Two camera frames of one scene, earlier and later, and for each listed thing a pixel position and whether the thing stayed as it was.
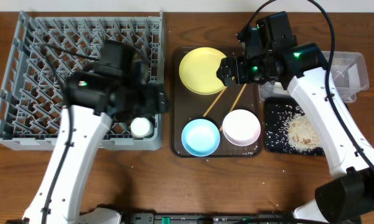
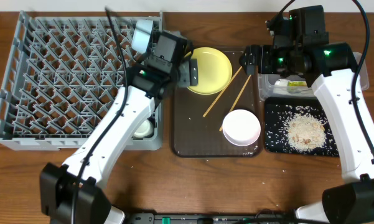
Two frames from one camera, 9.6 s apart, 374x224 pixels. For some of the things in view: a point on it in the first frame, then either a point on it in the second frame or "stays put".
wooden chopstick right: [234, 102] stays put
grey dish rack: [42, 53] stays put
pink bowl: [241, 127] stays put
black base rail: [186, 218] stays put
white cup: [141, 128] stays put
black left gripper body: [157, 99] → [187, 72]
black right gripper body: [251, 71] → [279, 61]
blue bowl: [200, 137] → [141, 35]
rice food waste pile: [302, 134] stays put
